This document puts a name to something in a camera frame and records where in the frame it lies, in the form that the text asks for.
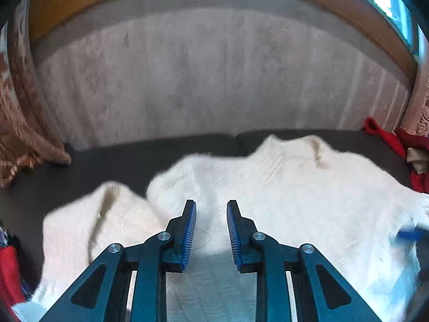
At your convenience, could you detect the window pane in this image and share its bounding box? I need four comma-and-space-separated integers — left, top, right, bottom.
345, 0, 420, 56

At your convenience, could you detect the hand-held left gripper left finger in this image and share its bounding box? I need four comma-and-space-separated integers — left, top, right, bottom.
38, 200, 197, 322

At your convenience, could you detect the beige cloth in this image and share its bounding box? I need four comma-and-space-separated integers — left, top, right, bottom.
406, 147, 429, 175

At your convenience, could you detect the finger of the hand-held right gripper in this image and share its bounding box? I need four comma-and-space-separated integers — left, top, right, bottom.
395, 223, 427, 243

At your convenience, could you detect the pale patterned curtain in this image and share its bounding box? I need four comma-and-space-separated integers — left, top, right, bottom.
400, 75, 429, 136

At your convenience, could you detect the brown patterned curtain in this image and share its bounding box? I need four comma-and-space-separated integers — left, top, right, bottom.
0, 17, 72, 188

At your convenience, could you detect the black sofa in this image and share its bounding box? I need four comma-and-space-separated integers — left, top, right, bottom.
0, 129, 429, 252

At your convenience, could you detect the dark red cloth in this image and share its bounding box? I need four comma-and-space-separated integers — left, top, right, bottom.
395, 127, 429, 153

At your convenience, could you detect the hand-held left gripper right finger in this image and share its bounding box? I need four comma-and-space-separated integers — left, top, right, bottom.
227, 200, 383, 322

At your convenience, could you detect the red clothing with purple print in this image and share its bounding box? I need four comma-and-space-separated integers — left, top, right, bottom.
0, 226, 32, 312

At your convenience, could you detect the white knitted sweater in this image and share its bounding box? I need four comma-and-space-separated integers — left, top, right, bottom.
13, 134, 429, 322

